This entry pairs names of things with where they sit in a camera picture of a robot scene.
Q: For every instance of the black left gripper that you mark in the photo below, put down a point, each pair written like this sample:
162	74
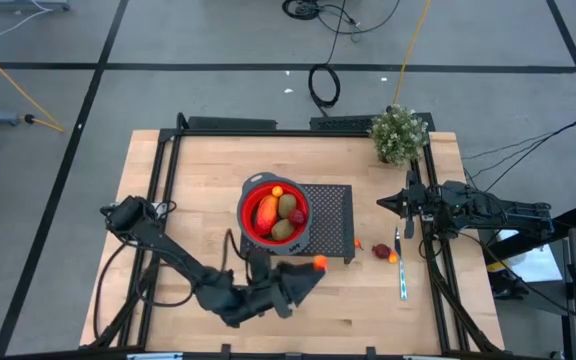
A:
263	295

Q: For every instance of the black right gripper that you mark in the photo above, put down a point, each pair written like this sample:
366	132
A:
420	202

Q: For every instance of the orange toy mandarin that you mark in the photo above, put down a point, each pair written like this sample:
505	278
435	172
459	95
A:
321	262

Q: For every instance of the dark red toy pomegranate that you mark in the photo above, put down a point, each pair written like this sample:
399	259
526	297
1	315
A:
381	251
297	216

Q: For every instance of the brown toy kiwi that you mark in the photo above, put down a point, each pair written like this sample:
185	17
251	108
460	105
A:
287	205
283	229

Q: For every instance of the yellow-red toy mango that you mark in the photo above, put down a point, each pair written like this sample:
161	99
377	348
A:
266	215

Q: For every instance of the red colander with grey rim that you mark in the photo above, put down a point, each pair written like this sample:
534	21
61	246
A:
246	215

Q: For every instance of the small yellow-orange toy pear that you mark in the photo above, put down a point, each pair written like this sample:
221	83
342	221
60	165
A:
278	191
393	258

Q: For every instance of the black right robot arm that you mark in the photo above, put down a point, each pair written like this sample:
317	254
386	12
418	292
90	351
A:
493	210

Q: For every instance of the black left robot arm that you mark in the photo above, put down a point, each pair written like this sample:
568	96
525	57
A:
168	250

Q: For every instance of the small orange toy pear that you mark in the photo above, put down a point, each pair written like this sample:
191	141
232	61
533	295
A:
357	243

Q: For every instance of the green plant in black pot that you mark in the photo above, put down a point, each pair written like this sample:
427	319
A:
398	135

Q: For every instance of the black perforated metal riser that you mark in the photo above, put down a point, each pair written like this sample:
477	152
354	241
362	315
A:
333	220

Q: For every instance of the black vented box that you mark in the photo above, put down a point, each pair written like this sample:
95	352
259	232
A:
233	123
338	122

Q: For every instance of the white floor box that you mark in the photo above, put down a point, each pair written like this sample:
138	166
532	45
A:
538	265

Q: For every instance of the black camera stand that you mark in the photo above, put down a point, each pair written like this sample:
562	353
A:
570	220

